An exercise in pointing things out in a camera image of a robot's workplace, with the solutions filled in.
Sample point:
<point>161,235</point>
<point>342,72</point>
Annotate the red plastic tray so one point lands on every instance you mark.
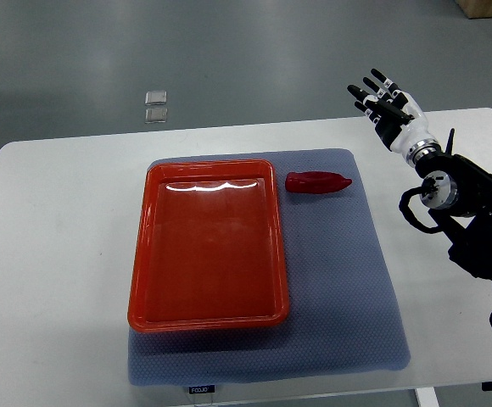
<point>209,249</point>

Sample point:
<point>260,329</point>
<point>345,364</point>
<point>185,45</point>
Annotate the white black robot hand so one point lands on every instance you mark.
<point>398,120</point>

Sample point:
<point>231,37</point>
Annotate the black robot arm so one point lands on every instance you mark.
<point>455,198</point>

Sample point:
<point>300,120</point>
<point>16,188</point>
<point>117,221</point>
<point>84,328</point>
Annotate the blue-grey mesh mat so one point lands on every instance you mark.
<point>344,316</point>

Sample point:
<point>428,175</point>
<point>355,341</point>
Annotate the red pepper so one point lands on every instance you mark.
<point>316,182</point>

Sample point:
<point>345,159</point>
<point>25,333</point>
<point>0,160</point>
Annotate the cardboard box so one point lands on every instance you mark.
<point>476,9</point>

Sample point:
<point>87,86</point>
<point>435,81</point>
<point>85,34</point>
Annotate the white table leg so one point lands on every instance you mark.
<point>426,397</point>

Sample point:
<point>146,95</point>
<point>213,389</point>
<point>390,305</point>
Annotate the upper floor metal plate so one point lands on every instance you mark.
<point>158,97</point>

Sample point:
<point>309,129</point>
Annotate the black table label centre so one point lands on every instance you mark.
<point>203,389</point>

